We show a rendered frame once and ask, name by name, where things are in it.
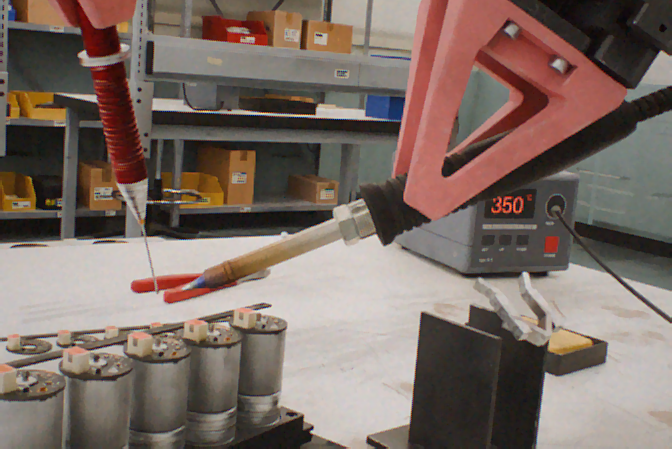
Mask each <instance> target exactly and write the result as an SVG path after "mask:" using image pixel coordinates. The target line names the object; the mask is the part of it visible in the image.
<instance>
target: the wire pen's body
mask: <svg viewBox="0 0 672 449"><path fill-rule="evenodd" d="M74 2H75V7H76V11H77V15H78V21H79V25H80V29H81V34H82V38H83V42H84V47H85V51H83V52H81V53H79V55H78V57H79V61H80V64H81V65H83V66H89V69H90V73H91V77H92V80H93V82H94V84H93V87H94V90H95V95H96V96H97V97H96V100H97V102H98V103H97V105H98V108H99V113H100V118H101V119H102V120H101V122H102V125H103V130H104V135H105V139H106V142H107V147H108V152H109V158H110V160H111V161H110V162H111V167H112V171H113V175H114V180H115V183H117V184H122V185H128V184H135V183H138V182H141V181H143V180H145V179H146V178H147V177H148V170H147V166H146V161H145V156H144V151H143V148H142V147H143V146H142V142H141V137H140V132H139V127H138V122H137V120H136V114H135V109H134V103H133V99H132V97H131V96H132V94H131V91H130V84H129V79H128V78H127V69H126V65H125V60H126V59H128V58H129V57H131V50H130V46H128V45H124V44H121V41H120V36H119V32H117V30H118V27H116V25H114V26H111V27H108V28H105V29H96V28H94V27H93V26H92V24H91V22H90V21H89V19H88V16H87V14H86V13H85V11H84V9H83V7H82V6H81V4H80V2H79V0H74Z"/></svg>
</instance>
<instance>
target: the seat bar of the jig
mask: <svg viewBox="0 0 672 449"><path fill-rule="evenodd" d="M303 423H304V414H303V413H300V412H298V411H295V410H292V409H290V408H287V407H285V406H282V405H281V410H280V420H279V421H278V422H277V423H275V424H272V425H268V426H262V427H247V426H240V425H236V424H235V437H234V440H233V441H231V442H229V443H227V444H224V445H220V446H213V447H199V446H192V445H188V444H185V449H276V448H278V447H280V446H283V445H285V444H287V443H290V442H292V441H294V440H296V439H299V438H301V437H302V436H303Z"/></svg>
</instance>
